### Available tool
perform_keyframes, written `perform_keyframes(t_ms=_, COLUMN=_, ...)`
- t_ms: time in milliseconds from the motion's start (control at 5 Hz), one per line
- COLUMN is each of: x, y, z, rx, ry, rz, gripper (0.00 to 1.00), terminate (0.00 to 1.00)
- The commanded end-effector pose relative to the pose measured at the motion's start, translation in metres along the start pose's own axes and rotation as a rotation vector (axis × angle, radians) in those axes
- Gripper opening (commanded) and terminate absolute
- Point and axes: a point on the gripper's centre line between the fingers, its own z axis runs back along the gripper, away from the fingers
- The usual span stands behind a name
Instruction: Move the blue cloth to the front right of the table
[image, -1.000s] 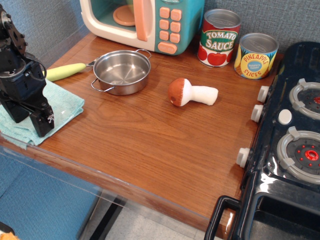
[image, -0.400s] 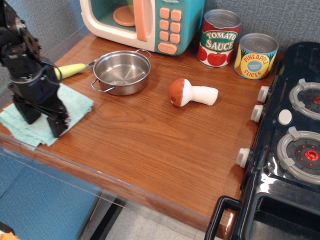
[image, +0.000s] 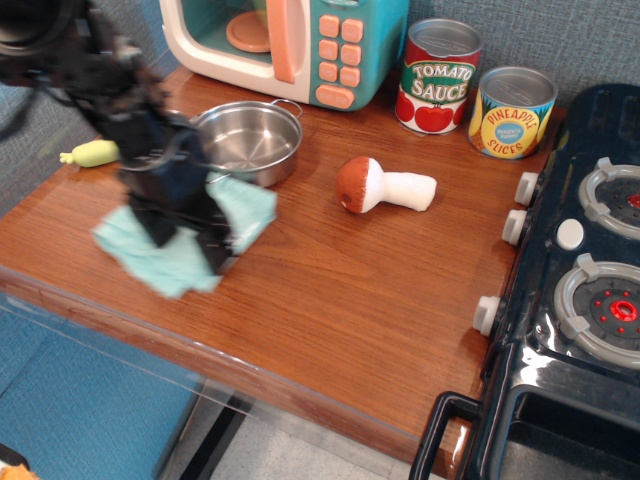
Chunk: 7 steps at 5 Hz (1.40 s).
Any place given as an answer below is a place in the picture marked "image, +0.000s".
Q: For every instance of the tomato sauce can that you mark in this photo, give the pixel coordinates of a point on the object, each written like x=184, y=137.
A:
x=440, y=63

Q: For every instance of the light blue cloth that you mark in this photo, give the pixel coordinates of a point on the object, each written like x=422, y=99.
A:
x=180, y=266

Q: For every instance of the toy microwave teal and cream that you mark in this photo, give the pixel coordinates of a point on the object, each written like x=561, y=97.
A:
x=332, y=54

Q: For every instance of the black toy stove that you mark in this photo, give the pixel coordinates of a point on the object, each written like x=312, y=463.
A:
x=560, y=396

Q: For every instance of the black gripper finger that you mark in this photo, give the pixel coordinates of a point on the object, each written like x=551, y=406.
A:
x=215, y=240
x=158, y=222

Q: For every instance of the plush brown white mushroom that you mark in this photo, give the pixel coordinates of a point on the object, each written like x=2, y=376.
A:
x=361, y=184

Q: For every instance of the spoon with green handle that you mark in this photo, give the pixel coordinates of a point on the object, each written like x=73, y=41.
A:
x=92, y=154

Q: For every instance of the pineapple slices can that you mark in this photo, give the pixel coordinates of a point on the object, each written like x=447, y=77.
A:
x=512, y=109

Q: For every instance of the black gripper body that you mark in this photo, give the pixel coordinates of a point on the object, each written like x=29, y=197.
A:
x=174, y=175

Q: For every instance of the steel pot with handles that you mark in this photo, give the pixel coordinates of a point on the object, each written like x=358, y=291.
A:
x=252, y=141

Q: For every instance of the orange object bottom left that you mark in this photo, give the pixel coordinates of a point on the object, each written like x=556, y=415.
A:
x=14, y=466

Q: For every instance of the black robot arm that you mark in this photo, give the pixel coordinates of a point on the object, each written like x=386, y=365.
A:
x=72, y=46

